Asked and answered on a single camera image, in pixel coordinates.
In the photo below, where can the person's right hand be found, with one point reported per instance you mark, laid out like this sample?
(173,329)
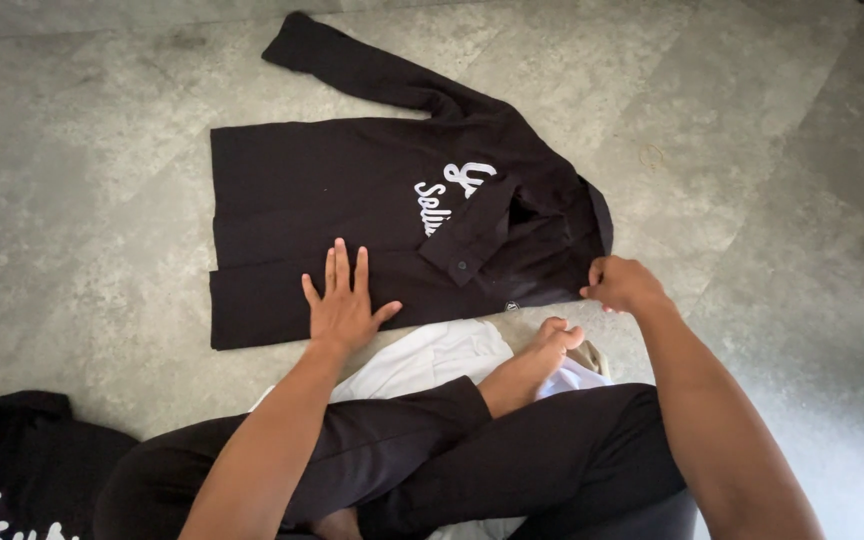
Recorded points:
(623,285)

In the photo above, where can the person's left hand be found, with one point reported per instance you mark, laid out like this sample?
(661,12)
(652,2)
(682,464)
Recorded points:
(342,311)

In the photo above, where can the person's right fingers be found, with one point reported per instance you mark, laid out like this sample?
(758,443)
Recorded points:
(595,285)

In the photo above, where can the black long-sleeve shirt white print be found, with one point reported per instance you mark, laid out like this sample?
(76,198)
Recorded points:
(372,217)

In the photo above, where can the beige cloth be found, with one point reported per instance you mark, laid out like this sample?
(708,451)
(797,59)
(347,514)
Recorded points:
(589,358)

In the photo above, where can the person's bare foot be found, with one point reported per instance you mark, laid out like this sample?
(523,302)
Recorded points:
(529,367)

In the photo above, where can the white cloth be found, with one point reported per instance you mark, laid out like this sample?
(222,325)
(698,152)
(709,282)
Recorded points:
(432,360)

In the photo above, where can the person's black trousers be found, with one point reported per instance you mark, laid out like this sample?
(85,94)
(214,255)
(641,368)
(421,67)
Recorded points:
(432,465)

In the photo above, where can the black garment with white lettering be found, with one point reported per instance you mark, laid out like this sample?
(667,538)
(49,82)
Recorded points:
(19,472)

